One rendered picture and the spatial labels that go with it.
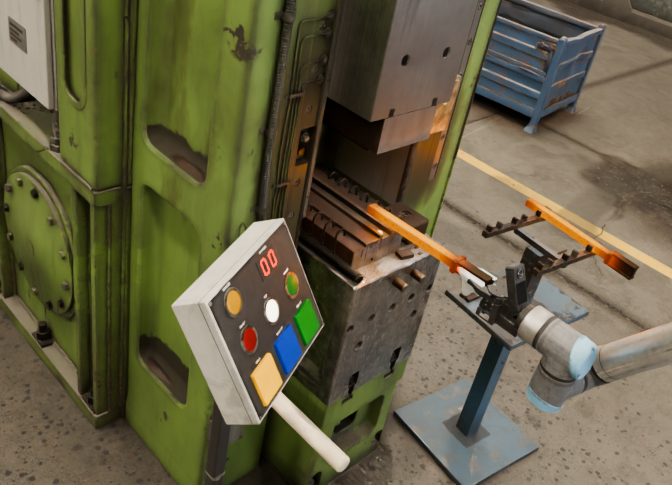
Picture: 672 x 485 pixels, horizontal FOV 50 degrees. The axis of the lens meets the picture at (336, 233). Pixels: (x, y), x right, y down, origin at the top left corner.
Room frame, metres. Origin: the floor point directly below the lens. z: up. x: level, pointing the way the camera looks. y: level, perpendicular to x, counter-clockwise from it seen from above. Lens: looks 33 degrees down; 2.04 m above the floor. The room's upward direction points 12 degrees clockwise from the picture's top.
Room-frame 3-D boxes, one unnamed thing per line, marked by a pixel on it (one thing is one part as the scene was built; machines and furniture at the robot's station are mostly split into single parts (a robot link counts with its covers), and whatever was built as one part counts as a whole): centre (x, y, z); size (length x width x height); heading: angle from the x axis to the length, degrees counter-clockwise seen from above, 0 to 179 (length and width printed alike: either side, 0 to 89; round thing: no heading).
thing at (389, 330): (1.81, 0.01, 0.69); 0.56 x 0.38 x 0.45; 50
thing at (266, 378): (1.02, 0.08, 1.01); 0.07 x 0.05 x 0.07; 165
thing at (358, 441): (1.81, 0.01, 0.23); 0.55 x 0.37 x 0.47; 50
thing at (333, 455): (1.31, 0.03, 0.62); 0.44 x 0.05 x 0.05; 50
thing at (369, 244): (1.76, 0.04, 0.96); 0.42 x 0.20 x 0.09; 50
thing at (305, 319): (1.21, 0.03, 1.01); 0.07 x 0.05 x 0.07; 165
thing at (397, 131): (1.76, 0.04, 1.32); 0.42 x 0.20 x 0.10; 50
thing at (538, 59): (5.65, -0.99, 0.36); 1.20 x 0.80 x 0.72; 56
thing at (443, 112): (1.96, -0.22, 1.27); 0.09 x 0.02 x 0.17; 140
